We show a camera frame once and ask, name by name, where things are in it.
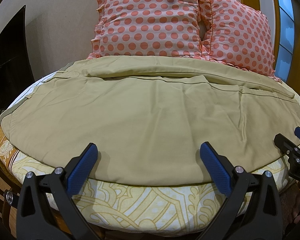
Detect khaki beige pants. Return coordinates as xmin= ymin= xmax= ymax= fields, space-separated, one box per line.
xmin=0 ymin=56 xmax=300 ymax=186

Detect yellow patterned bed sheet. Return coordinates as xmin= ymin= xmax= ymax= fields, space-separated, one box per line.
xmin=0 ymin=73 xmax=300 ymax=233

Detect right pink polka-dot pillow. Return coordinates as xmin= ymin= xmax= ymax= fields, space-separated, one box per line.
xmin=198 ymin=0 xmax=280 ymax=82

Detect pink polka-dot pillow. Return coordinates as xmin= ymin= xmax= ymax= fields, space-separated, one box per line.
xmin=198 ymin=0 xmax=280 ymax=82
xmin=88 ymin=0 xmax=209 ymax=60

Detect blue glass window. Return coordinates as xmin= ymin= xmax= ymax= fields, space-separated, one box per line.
xmin=275 ymin=0 xmax=294 ymax=82

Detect black television screen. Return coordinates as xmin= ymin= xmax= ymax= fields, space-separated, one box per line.
xmin=0 ymin=6 xmax=34 ymax=110

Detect left pink polka-dot pillow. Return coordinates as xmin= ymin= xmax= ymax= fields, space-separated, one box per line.
xmin=88 ymin=0 xmax=209 ymax=60

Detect wooden bed frame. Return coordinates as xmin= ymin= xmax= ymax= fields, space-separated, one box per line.
xmin=0 ymin=127 xmax=73 ymax=238

